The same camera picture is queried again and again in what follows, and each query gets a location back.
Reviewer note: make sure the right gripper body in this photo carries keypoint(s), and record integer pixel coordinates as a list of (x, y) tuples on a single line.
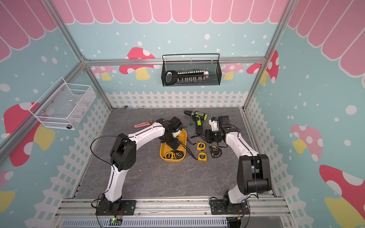
[(213, 136)]

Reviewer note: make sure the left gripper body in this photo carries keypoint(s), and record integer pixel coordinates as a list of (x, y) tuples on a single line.
[(170, 140)]

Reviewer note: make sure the yellow storage tray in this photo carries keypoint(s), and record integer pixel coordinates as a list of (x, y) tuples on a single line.
[(165, 148)]

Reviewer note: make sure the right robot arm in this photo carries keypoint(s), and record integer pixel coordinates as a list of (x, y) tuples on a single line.
[(253, 175)]

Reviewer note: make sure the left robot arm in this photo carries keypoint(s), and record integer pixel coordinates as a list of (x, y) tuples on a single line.
[(123, 157)]

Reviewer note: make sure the pink utility knife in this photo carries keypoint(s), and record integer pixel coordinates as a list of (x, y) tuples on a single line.
[(145, 124)]

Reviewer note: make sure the socket bit holder set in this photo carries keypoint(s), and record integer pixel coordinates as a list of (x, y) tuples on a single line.
[(184, 77)]

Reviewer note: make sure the small circuit board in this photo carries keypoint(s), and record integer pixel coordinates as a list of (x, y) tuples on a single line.
[(115, 222)]

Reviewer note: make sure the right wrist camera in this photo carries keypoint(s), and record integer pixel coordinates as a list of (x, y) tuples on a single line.
[(214, 123)]

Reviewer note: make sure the black green cordless drill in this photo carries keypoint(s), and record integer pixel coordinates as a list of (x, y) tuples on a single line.
[(198, 117)]

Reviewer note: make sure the black wire wall basket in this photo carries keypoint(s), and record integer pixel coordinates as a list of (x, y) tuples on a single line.
[(191, 70)]

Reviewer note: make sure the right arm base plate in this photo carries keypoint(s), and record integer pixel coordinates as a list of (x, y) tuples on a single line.
[(224, 207)]

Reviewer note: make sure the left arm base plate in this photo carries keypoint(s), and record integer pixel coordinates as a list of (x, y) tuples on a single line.
[(120, 207)]

